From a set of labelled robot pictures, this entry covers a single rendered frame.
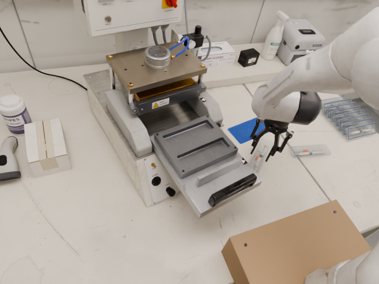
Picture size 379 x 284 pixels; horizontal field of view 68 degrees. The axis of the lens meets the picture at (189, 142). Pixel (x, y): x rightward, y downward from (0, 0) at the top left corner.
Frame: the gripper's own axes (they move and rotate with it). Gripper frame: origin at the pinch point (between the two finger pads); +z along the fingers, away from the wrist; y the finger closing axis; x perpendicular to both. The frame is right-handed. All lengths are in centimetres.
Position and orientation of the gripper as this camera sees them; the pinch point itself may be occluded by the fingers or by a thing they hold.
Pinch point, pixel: (261, 150)
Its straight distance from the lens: 110.9
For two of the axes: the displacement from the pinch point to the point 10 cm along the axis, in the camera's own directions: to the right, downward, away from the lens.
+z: -1.3, 6.4, 7.6
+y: 8.6, 4.5, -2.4
